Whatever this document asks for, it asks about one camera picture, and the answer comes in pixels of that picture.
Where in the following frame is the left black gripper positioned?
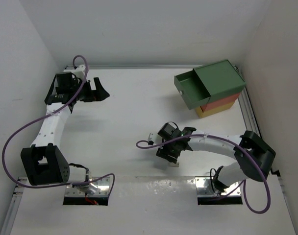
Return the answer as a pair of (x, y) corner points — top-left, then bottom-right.
(69, 77), (108, 102)

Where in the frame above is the metal base plate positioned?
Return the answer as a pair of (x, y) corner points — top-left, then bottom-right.
(195, 176), (241, 198)
(65, 177), (111, 197)

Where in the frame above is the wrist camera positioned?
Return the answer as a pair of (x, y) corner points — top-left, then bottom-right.
(64, 64), (86, 80)
(148, 133), (162, 145)

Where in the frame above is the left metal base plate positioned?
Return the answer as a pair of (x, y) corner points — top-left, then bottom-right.
(65, 177), (111, 197)

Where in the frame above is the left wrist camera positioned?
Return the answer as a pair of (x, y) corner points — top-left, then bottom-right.
(64, 64), (86, 80)

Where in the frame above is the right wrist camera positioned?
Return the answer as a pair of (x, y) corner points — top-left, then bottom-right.
(148, 133), (162, 145)

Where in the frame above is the green top drawer box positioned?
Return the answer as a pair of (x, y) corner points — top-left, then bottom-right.
(174, 59), (246, 110)

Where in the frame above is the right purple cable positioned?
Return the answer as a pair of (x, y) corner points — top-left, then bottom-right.
(135, 134), (271, 214)

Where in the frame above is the red drawer box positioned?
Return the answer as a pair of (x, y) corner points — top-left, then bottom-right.
(201, 93), (241, 112)

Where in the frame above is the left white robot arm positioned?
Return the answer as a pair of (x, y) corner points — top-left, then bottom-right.
(21, 68), (109, 186)

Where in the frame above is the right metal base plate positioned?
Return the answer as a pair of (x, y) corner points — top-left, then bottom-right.
(195, 176), (241, 198)

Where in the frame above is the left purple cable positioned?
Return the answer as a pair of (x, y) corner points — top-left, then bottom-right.
(1, 55), (115, 196)

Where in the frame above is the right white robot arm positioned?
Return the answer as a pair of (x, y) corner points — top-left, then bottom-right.
(148, 123), (276, 192)

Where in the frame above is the purple cable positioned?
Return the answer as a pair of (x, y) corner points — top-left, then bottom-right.
(1, 55), (115, 196)
(135, 134), (271, 214)

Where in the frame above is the grey eraser block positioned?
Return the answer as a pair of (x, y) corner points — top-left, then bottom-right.
(169, 163), (179, 167)

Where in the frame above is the yellow bottom drawer box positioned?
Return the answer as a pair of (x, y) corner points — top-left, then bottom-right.
(195, 101), (235, 118)

